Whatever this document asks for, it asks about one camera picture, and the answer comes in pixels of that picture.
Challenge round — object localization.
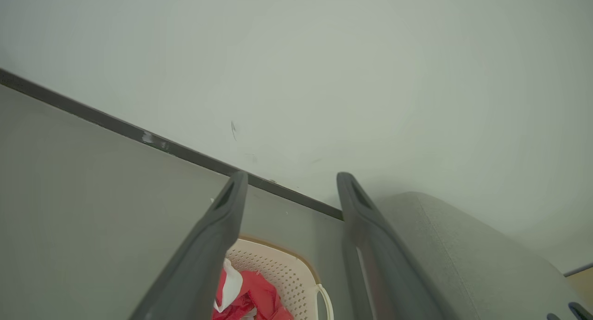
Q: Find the grey fabric sofa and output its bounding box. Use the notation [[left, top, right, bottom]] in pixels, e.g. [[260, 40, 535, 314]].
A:
[[371, 192, 589, 320]]

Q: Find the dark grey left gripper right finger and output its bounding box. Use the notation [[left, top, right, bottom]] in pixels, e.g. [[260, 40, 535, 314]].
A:
[[336, 172, 448, 320]]

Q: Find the white and red garment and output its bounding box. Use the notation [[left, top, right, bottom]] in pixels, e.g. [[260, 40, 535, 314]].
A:
[[214, 258, 244, 313]]

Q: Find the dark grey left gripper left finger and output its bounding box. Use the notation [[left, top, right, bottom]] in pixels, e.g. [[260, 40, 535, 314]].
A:
[[129, 171, 249, 320]]

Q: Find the cream perforated laundry basket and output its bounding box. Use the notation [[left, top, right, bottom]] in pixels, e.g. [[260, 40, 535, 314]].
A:
[[225, 234, 334, 320]]

